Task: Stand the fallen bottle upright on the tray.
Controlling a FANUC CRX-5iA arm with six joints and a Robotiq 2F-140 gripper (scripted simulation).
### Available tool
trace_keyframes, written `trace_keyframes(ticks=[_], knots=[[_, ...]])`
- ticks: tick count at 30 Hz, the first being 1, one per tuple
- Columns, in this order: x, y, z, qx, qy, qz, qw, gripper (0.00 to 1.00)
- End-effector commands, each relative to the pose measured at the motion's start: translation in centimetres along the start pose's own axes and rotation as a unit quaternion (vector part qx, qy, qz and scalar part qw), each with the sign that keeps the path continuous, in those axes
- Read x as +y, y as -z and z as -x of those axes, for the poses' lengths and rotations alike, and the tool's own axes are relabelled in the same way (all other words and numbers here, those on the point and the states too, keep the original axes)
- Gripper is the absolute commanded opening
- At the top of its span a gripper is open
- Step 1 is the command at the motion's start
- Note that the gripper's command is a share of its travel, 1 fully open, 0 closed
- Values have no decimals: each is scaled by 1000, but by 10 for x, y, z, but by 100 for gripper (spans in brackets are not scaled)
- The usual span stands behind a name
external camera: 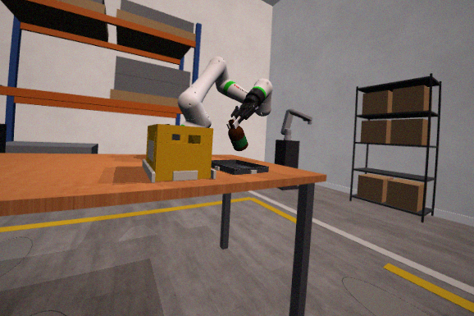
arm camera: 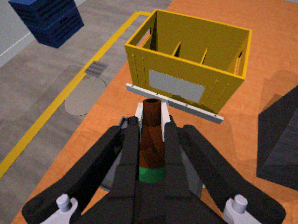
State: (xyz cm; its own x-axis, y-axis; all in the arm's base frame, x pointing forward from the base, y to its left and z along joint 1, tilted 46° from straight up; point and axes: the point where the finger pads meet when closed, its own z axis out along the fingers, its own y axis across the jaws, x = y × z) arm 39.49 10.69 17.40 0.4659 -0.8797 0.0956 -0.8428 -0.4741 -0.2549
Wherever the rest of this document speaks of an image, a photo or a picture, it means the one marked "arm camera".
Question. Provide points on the yellow crate with dividers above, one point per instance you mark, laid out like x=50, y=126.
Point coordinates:
x=168, y=62

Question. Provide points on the brown bottle with green label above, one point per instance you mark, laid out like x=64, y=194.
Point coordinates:
x=151, y=160

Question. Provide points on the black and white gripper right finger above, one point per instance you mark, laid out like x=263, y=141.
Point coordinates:
x=239, y=201

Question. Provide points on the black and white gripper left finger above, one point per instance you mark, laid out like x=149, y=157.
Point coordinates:
x=65, y=200

